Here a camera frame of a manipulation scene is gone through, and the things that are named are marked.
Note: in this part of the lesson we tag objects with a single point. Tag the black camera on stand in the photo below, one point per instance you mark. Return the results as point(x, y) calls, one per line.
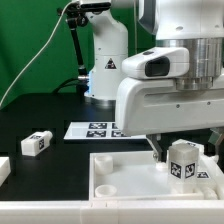
point(77, 16)

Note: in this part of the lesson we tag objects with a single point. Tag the white sheet with tags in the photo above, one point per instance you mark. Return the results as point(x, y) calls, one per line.
point(96, 130)

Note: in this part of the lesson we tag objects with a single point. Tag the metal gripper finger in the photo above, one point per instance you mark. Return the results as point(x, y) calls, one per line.
point(155, 146)
point(217, 136)

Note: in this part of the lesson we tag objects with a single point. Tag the white front fence bar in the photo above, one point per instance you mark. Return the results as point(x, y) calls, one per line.
point(116, 212)

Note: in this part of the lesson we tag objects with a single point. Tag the white right fence bar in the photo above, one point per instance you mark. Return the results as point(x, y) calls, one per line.
point(217, 175)

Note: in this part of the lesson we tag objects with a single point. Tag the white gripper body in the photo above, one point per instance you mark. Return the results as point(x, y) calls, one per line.
point(155, 106)

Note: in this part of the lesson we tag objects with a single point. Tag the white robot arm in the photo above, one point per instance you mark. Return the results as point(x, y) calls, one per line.
point(178, 85)

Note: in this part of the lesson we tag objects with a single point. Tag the white left fence piece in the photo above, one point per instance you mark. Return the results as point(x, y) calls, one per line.
point(5, 169)

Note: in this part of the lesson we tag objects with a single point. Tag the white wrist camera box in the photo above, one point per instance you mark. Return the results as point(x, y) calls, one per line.
point(158, 63)

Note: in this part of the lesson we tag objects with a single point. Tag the white square table top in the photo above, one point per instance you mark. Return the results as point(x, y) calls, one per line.
point(131, 176)

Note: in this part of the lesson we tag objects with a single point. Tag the white fence bar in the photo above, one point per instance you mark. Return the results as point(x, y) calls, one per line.
point(217, 175)
point(116, 212)

